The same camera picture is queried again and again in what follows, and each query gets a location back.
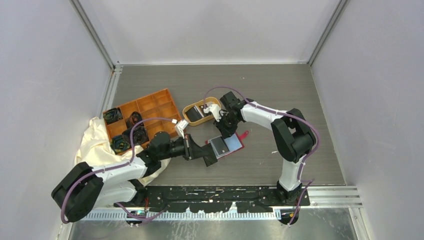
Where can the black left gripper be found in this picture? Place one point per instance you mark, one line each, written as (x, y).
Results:
(191, 149)

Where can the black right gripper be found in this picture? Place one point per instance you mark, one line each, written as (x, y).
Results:
(225, 132)

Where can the red leather card holder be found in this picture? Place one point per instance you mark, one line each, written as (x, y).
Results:
(234, 143)

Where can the tan oval tray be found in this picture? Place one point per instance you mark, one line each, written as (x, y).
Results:
(201, 104)

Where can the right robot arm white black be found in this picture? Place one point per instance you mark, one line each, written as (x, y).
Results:
(293, 136)

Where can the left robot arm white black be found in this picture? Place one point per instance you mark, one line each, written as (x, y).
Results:
(87, 187)

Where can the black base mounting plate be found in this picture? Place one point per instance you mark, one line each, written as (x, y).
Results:
(213, 199)

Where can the black roll in organizer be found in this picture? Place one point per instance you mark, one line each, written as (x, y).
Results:
(139, 136)
(134, 118)

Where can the green dark bundle in organizer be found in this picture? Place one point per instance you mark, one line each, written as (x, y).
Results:
(119, 144)

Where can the cream cloth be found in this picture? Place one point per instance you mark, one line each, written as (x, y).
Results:
(96, 151)

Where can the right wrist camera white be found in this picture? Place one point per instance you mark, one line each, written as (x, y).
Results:
(213, 109)

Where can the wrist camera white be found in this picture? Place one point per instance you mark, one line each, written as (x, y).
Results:
(213, 109)
(179, 126)

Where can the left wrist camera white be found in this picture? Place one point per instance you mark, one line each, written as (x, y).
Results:
(179, 126)

